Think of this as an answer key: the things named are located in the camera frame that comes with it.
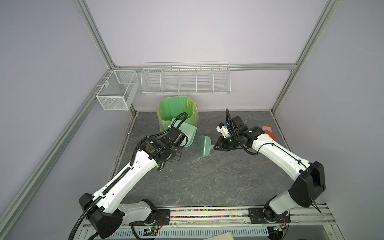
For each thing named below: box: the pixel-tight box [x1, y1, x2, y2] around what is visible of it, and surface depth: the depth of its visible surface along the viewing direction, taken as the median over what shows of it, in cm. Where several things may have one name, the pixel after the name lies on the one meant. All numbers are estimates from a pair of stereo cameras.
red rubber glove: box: [261, 126, 277, 142], surface depth 111 cm
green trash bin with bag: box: [157, 95, 199, 132], surface depth 96 cm
